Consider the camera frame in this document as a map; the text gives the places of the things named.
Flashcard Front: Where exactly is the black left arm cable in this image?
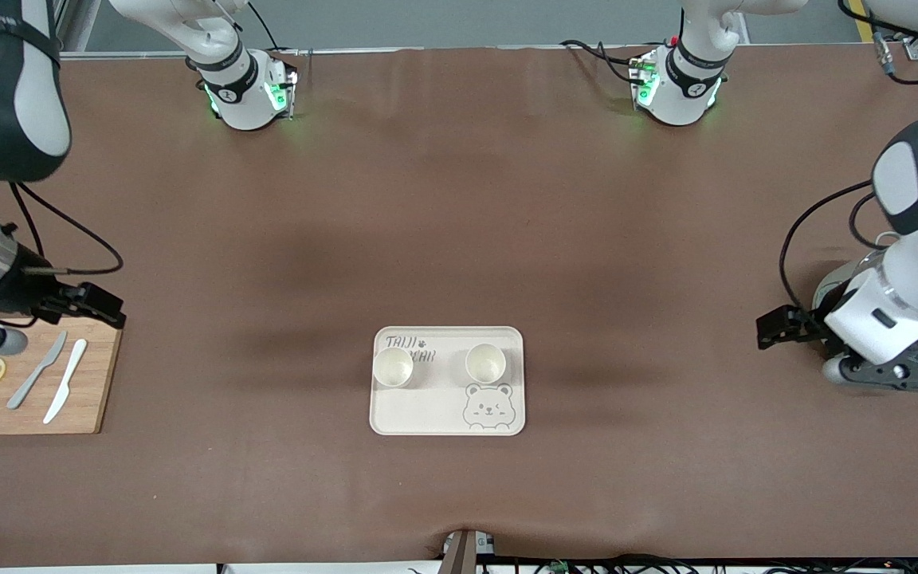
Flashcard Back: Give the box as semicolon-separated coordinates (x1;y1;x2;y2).
778;180;876;313

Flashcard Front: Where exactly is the grey-green electric cooking pot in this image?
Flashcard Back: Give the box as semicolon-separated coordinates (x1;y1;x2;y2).
811;231;918;375

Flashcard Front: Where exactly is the black looped cable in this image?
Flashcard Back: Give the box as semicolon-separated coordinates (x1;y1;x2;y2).
848;191;900;253

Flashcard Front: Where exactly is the black base cable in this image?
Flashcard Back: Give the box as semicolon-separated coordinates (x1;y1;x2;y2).
559;38;653;85
247;0;286;55

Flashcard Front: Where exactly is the grey plastic knife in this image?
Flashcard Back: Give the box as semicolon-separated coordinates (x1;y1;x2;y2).
6;330;69;411

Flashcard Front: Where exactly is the bamboo cutting board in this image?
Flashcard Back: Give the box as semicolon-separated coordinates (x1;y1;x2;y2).
0;317;125;436

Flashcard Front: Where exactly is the beige bear print tray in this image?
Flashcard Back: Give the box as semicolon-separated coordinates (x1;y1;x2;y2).
369;325;526;437

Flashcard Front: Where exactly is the grey table edge bracket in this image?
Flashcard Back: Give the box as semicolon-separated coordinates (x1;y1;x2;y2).
441;528;498;574

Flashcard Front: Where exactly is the brown table cover mat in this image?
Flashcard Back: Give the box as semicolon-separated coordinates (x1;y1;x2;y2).
0;45;918;570

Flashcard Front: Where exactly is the aluminium frame profile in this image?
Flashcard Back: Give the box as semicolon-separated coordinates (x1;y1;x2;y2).
51;0;103;55

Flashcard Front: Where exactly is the white plastic knife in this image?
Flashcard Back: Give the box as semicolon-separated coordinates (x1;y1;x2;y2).
42;338;88;425

